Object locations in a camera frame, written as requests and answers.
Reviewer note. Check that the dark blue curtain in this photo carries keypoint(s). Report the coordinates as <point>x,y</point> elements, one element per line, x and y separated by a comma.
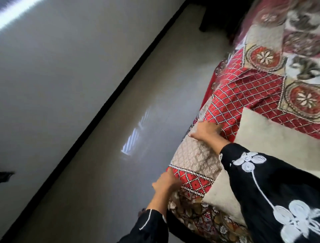
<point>6,176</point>

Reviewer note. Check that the person's left foot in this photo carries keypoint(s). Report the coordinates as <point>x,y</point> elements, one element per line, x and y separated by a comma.
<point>141,212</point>

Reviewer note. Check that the black stool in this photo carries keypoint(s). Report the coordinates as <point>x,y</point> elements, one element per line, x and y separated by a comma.
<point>220,12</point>

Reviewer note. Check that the person's right forearm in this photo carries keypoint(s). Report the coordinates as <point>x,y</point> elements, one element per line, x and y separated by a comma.
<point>220,144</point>

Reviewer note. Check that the person's left hand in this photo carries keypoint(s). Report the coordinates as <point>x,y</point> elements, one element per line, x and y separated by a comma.
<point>166,182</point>

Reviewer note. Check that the beige pillow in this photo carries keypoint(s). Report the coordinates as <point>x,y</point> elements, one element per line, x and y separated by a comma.
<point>275,140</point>

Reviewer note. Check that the barred window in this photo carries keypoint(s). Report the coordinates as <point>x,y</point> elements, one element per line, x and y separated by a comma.
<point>10,12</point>

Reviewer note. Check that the person's right hand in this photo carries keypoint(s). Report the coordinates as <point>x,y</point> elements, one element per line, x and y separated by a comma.
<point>206,131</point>

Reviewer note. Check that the person's left forearm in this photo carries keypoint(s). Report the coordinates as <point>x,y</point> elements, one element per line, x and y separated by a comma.
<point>158,202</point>

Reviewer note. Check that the black floral blouse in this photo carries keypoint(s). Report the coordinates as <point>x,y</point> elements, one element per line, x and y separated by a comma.
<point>275,187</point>

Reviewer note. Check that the red patterned bedsheet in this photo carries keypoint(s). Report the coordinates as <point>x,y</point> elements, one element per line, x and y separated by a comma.
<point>250,87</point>

